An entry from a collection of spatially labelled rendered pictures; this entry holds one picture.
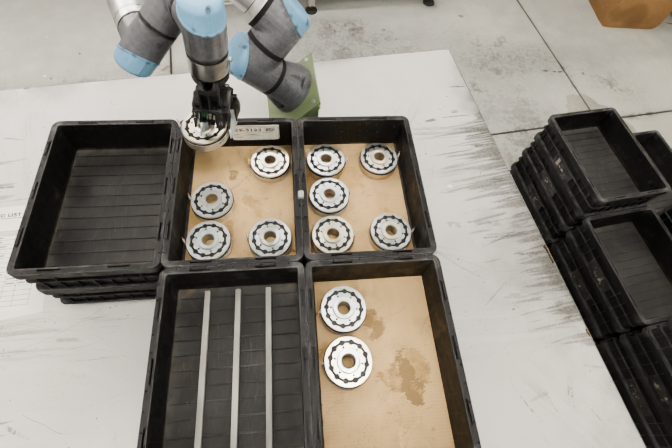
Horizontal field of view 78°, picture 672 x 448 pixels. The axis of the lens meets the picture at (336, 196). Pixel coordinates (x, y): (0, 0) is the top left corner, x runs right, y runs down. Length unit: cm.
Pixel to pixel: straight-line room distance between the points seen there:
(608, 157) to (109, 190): 180
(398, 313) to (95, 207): 78
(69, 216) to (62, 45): 193
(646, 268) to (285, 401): 147
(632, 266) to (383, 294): 117
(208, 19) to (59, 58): 226
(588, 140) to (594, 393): 108
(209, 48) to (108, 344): 75
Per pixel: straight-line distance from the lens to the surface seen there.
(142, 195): 116
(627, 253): 196
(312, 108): 122
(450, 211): 130
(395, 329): 99
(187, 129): 102
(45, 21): 323
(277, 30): 115
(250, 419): 95
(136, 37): 87
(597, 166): 196
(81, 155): 129
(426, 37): 295
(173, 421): 98
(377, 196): 111
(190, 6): 74
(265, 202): 108
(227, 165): 116
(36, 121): 161
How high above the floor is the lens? 178
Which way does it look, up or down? 60 degrees down
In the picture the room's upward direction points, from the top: 9 degrees clockwise
